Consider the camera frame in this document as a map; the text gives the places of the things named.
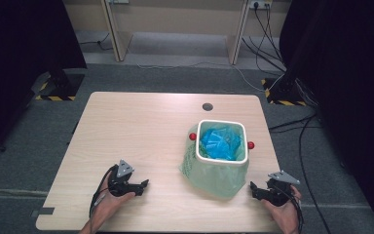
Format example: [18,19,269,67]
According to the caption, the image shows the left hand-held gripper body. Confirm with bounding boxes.
[107,159,136,198]

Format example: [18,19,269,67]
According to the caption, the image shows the long black floor cables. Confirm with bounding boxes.
[268,111,333,234]

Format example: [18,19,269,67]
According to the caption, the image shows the black stand base, striped edge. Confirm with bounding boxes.
[261,77,307,107]
[32,71,86,101]

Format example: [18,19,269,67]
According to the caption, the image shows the person's left hand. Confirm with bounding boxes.
[91,172,136,225]

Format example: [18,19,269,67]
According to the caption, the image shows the white wall power outlet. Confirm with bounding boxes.
[248,0,273,10]

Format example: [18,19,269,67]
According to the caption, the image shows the grey tape patch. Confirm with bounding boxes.
[30,207,56,218]

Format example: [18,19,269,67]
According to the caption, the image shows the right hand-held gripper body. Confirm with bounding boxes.
[266,170,301,208]

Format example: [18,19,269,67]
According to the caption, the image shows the bundle of black wall cables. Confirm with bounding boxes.
[242,2,287,77]

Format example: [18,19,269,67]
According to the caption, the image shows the white bin ring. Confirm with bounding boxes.
[188,119,256,168]

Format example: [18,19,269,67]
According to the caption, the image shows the right hand-held gripper cable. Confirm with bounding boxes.
[280,184,305,234]

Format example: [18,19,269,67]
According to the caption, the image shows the crumpled blue plastic bag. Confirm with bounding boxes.
[200,127,243,162]

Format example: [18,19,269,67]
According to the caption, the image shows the green plastic trash bag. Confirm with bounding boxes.
[178,121,251,200]

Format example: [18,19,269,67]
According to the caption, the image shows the left hand-held gripper cable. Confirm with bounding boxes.
[89,164,120,219]

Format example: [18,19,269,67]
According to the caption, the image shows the person's right hand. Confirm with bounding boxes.
[262,186,302,230]

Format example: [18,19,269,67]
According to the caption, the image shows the dark curtain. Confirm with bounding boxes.
[0,0,88,157]
[279,0,374,234]

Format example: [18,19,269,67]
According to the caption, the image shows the light wooden desk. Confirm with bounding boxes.
[100,0,251,65]

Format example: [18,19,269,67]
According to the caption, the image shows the hand-held gripper cable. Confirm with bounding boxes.
[89,164,120,219]
[280,184,305,234]

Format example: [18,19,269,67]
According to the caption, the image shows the thin black floor cable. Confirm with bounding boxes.
[79,32,114,52]

